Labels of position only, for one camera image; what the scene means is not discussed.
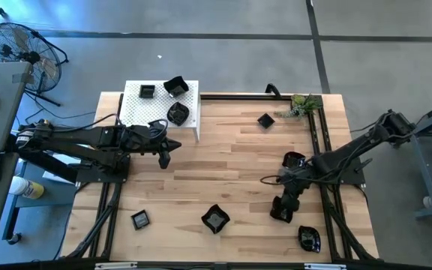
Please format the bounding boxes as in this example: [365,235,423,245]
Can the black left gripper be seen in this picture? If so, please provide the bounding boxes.
[120,125,182,170]

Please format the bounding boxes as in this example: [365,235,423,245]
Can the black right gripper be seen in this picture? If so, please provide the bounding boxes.
[275,166,314,213]

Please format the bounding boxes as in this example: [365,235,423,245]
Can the black cup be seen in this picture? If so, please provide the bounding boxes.
[130,209,152,231]
[163,75,190,98]

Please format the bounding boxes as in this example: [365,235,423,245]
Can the green artificial potted plant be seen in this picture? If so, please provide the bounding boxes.
[274,93,324,119]

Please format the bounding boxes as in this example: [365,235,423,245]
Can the white perforated metal shelf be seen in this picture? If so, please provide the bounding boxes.
[117,79,202,143]

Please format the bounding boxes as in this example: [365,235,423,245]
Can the grey desk foot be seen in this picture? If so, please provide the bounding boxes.
[1,179,77,245]

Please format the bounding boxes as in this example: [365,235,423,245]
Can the grey metal cart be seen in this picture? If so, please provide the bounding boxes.
[389,95,432,221]

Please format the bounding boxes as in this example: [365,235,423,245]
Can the white bottle yellow label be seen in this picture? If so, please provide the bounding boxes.
[8,175,46,200]

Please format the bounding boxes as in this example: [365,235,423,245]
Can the grey tape piece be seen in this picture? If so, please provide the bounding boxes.
[12,71,33,85]

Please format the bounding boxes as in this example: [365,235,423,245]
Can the black floor fan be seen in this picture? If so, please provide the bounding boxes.
[0,21,70,108]

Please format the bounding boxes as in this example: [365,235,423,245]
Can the white table edge bracket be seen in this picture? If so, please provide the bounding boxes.
[94,262,138,270]
[304,263,347,270]

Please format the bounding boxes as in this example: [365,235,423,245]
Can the black aluminium frame rail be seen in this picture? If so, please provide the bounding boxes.
[199,93,314,101]
[60,257,432,270]

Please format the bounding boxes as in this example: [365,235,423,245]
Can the black floor cable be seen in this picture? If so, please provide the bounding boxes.
[23,91,98,122]

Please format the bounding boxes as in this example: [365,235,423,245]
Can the black cable hook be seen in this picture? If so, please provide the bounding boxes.
[264,82,283,99]

